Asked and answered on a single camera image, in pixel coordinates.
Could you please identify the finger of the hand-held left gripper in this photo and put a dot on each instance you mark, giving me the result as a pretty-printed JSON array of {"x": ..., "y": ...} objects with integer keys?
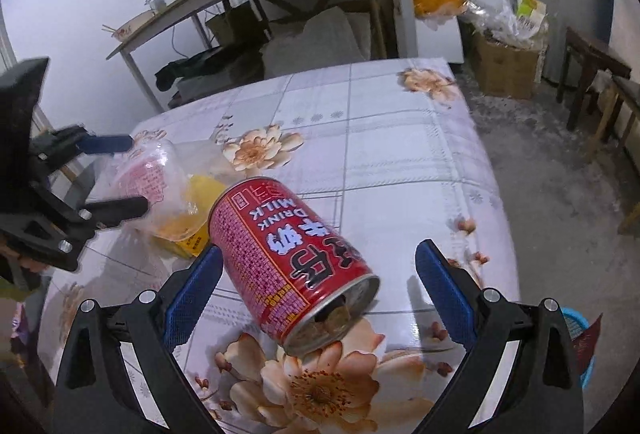
[
  {"x": 120, "y": 209},
  {"x": 110, "y": 144}
]

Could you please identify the white sack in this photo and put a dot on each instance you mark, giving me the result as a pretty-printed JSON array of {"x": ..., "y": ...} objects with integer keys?
[{"x": 320, "y": 38}]

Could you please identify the red snack packet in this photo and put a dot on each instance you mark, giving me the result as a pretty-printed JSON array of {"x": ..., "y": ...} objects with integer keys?
[{"x": 590, "y": 344}]

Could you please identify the blue plastic basket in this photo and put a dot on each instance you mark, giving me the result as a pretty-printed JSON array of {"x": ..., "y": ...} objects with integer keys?
[{"x": 570, "y": 319}]

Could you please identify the open cardboard box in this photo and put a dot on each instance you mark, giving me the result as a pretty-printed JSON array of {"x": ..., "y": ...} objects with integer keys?
[{"x": 235, "y": 26}]

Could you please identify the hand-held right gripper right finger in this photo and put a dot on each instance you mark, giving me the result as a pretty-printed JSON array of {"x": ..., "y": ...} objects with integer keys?
[{"x": 445, "y": 294}]

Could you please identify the wooden chopstick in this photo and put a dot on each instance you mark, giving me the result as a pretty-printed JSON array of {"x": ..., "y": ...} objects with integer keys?
[
  {"x": 111, "y": 29},
  {"x": 112, "y": 32}
]

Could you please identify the wooden chair dark seat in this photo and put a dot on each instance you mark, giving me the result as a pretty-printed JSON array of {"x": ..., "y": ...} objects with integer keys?
[{"x": 627, "y": 93}]

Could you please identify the dark wooden stool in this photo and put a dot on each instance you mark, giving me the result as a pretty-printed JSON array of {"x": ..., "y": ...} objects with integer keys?
[{"x": 595, "y": 53}]

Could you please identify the yellow packet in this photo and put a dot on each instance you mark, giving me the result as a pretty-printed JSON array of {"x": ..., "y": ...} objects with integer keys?
[{"x": 185, "y": 234}]

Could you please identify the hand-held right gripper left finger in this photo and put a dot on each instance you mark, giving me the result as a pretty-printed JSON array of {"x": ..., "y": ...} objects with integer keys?
[{"x": 197, "y": 294}]

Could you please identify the red drink can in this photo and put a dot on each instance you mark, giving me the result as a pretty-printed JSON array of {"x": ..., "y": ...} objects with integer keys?
[{"x": 280, "y": 254}]

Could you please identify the white cabinet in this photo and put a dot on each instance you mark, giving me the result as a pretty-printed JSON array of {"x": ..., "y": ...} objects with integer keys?
[{"x": 445, "y": 43}]

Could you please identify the dark cloth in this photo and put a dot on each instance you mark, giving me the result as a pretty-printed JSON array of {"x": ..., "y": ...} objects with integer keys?
[{"x": 200, "y": 66}]

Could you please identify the white plastic bags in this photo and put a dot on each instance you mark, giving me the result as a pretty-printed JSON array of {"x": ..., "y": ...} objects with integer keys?
[{"x": 505, "y": 18}]

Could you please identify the floral tablecloth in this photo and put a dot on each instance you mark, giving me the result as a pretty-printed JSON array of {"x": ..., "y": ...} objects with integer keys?
[{"x": 375, "y": 138}]

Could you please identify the clear plastic bag pink print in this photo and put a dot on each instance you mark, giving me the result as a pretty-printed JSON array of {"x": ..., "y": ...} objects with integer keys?
[{"x": 150, "y": 179}]

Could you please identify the white patterned bowl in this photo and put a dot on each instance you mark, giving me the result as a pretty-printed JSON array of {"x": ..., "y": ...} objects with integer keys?
[{"x": 135, "y": 27}]

